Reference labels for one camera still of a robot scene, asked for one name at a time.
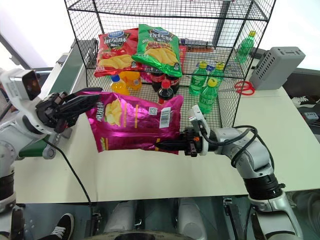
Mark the black and white sneakers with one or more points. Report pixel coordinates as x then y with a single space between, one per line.
303 100

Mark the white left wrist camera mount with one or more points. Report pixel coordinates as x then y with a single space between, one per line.
17 86

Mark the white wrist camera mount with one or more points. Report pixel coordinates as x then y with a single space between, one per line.
200 117
17 86

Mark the green conveyor belt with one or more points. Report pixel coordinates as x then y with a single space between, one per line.
72 70

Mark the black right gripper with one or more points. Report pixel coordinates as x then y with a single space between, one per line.
192 142

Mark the red potato chip bag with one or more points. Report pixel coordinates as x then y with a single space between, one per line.
115 55

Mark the green soda bottle yellow cap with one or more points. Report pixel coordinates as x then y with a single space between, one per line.
246 47
208 96
197 80
218 73

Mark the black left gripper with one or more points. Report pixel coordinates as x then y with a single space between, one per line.
51 110

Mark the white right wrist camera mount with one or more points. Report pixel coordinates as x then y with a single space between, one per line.
200 117

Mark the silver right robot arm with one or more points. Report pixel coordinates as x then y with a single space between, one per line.
255 160

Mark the green potato chip bag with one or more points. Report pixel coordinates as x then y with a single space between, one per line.
160 50

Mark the orange soda bottle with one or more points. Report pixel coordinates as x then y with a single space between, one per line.
118 86
133 80

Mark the purple potato chip bag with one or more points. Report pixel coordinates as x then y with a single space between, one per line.
135 120

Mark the small grey box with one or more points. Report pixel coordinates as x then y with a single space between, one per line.
310 116

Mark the grey vented plastic box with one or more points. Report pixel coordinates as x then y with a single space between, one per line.
275 67

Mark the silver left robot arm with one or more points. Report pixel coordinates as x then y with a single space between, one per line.
10 140

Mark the black canvas sneaker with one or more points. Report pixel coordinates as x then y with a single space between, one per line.
60 226

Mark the cola bottle red cap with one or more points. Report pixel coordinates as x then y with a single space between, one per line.
157 80
165 93
174 83

